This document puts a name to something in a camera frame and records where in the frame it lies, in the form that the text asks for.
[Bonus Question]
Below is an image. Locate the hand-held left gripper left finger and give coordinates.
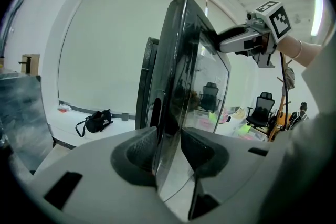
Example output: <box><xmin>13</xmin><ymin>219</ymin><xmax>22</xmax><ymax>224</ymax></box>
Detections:
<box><xmin>28</xmin><ymin>126</ymin><xmax>169</xmax><ymax>224</ymax></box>

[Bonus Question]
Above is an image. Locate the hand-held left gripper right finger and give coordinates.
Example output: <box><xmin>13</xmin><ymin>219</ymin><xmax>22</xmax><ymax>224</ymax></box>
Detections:
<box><xmin>180</xmin><ymin>127</ymin><xmax>287</xmax><ymax>222</ymax></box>

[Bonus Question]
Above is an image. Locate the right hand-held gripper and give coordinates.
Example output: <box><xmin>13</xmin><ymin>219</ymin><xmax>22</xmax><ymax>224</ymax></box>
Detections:
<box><xmin>217</xmin><ymin>0</ymin><xmax>293</xmax><ymax>68</ymax></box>

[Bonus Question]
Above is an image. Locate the black-framed glass door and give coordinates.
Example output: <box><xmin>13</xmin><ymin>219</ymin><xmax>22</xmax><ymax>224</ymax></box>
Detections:
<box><xmin>151</xmin><ymin>0</ymin><xmax>232</xmax><ymax>204</ymax></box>

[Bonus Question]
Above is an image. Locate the black shoulder bag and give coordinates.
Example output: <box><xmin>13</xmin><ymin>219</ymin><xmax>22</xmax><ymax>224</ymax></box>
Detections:
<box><xmin>75</xmin><ymin>109</ymin><xmax>114</xmax><ymax>137</ymax></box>

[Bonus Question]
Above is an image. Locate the person's right forearm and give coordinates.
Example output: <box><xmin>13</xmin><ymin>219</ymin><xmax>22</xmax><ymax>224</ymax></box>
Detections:
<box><xmin>275</xmin><ymin>35</ymin><xmax>323</xmax><ymax>68</ymax></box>

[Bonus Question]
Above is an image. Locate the black glass-door mini fridge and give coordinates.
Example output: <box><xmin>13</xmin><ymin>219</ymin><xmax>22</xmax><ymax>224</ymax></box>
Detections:
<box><xmin>135</xmin><ymin>36</ymin><xmax>161</xmax><ymax>131</ymax></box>

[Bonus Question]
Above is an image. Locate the white window ledge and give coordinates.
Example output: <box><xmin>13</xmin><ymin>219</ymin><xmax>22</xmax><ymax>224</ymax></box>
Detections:
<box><xmin>46</xmin><ymin>106</ymin><xmax>137</xmax><ymax>149</ymax></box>

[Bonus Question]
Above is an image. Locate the black office chair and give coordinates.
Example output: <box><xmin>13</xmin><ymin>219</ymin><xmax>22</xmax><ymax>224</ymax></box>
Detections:
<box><xmin>246</xmin><ymin>91</ymin><xmax>276</xmax><ymax>128</ymax></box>

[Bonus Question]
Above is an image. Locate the grey garment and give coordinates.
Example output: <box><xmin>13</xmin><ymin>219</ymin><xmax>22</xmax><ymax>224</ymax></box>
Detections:
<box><xmin>283</xmin><ymin>67</ymin><xmax>296</xmax><ymax>90</ymax></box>

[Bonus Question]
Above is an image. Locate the wooden coat rack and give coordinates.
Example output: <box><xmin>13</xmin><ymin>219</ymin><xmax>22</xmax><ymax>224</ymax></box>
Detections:
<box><xmin>267</xmin><ymin>59</ymin><xmax>296</xmax><ymax>142</ymax></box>

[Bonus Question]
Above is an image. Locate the white tube ceiling light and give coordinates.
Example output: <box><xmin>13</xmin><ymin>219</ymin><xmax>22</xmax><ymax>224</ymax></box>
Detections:
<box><xmin>311</xmin><ymin>0</ymin><xmax>324</xmax><ymax>36</ymax></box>

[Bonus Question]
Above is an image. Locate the black faucet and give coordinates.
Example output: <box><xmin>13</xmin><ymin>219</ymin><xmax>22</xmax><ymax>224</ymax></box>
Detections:
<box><xmin>18</xmin><ymin>56</ymin><xmax>32</xmax><ymax>74</ymax></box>

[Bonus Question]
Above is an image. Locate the grey roller blind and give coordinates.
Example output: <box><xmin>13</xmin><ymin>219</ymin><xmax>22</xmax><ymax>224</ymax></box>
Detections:
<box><xmin>57</xmin><ymin>0</ymin><xmax>237</xmax><ymax>113</ymax></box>

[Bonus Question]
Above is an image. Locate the thin gold bracelet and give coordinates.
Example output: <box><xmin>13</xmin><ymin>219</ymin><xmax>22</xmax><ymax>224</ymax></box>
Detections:
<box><xmin>295</xmin><ymin>39</ymin><xmax>303</xmax><ymax>59</ymax></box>

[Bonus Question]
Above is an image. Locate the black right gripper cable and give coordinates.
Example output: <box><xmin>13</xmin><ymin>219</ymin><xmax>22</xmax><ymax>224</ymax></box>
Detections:
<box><xmin>279</xmin><ymin>52</ymin><xmax>291</xmax><ymax>140</ymax></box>

